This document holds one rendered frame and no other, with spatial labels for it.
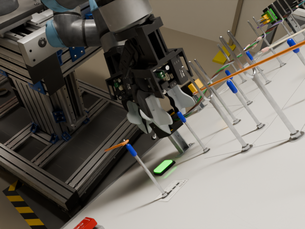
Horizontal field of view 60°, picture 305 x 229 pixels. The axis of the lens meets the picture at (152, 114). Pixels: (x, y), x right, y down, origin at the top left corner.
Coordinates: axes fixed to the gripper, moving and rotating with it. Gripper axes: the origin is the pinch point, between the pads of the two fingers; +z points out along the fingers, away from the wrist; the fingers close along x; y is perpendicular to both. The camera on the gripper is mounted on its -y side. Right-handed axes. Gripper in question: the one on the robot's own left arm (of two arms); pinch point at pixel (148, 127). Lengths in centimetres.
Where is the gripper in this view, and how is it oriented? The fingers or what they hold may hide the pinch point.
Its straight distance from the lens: 66.3
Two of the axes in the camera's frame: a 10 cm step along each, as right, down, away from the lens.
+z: 3.1, 9.5, -0.8
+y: -3.9, 0.6, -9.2
